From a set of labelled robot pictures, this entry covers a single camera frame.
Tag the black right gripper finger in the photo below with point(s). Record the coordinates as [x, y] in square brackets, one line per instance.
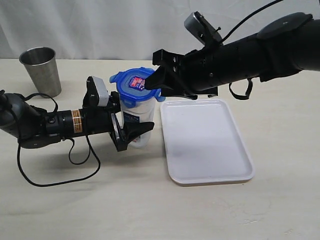
[164, 78]
[163, 93]

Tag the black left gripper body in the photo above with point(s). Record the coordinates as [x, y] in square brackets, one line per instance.
[117, 133]

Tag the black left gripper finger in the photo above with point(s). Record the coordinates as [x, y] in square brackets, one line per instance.
[137, 130]

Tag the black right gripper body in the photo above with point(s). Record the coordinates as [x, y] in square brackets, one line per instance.
[173, 60]

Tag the clear plastic container with label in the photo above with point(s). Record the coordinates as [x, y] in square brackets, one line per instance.
[138, 112]

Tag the blue plastic lid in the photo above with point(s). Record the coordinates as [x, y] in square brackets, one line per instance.
[130, 85]

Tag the stainless steel cup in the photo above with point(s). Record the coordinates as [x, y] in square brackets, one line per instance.
[40, 63]

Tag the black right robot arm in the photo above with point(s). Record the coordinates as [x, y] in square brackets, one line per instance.
[281, 49]

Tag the white rectangular plastic tray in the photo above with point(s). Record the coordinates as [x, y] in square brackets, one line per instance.
[203, 144]

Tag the white backdrop curtain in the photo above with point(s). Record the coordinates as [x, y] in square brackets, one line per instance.
[111, 29]

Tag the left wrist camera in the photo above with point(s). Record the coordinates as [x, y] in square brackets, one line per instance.
[96, 94]

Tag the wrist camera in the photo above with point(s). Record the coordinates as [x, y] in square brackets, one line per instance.
[96, 94]
[202, 30]

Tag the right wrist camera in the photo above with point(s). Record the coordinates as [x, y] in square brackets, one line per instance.
[202, 30]

